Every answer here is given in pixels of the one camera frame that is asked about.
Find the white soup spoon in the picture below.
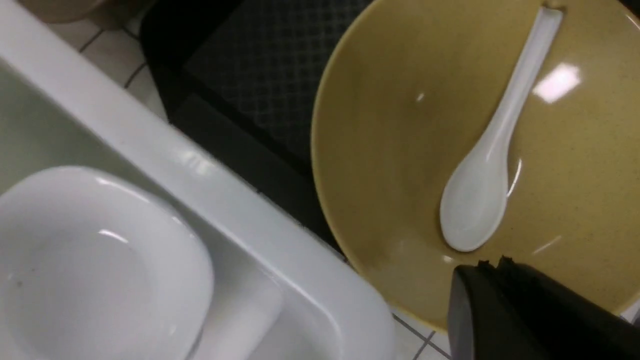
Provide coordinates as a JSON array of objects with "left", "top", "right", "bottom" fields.
[{"left": 439, "top": 6, "right": 564, "bottom": 252}]

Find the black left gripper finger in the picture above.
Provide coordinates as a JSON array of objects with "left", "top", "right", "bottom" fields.
[{"left": 446, "top": 257, "right": 640, "bottom": 360}]

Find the large white plastic tub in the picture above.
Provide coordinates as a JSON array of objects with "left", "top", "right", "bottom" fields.
[{"left": 1, "top": 0, "right": 396, "bottom": 360}]

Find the tan noodle bowl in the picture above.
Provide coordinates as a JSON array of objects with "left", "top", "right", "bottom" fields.
[{"left": 311, "top": 0, "right": 640, "bottom": 333}]

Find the black serving tray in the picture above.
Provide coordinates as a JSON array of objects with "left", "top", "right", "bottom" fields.
[{"left": 139, "top": 0, "right": 370, "bottom": 251}]

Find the top stacked white dish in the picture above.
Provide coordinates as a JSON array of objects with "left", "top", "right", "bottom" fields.
[{"left": 0, "top": 166, "right": 214, "bottom": 360}]

